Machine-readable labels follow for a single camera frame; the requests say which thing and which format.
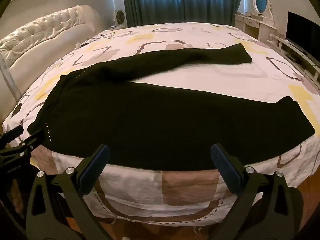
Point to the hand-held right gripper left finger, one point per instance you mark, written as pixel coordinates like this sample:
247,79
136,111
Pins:
96,165

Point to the white patterned bedsheet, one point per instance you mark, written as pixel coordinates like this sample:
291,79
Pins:
200,80

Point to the small white fan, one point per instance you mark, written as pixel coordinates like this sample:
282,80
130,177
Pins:
120,18

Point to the white charger plug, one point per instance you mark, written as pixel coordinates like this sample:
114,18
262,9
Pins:
78,45

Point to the black pants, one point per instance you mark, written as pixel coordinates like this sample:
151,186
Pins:
150,130

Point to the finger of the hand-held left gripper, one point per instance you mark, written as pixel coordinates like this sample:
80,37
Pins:
31,141
13,132

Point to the black television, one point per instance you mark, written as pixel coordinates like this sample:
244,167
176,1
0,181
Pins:
302,32

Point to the white tufted headboard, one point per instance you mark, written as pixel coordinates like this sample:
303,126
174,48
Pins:
37,37

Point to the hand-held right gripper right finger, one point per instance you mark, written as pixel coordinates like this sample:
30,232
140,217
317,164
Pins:
223,165

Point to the blue curtain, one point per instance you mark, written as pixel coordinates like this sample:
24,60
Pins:
175,0

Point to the white dressing table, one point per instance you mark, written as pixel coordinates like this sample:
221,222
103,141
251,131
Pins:
252,26

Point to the grey metal pole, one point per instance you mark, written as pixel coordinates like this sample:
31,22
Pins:
8,77

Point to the white television stand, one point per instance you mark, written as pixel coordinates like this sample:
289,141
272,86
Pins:
295,53

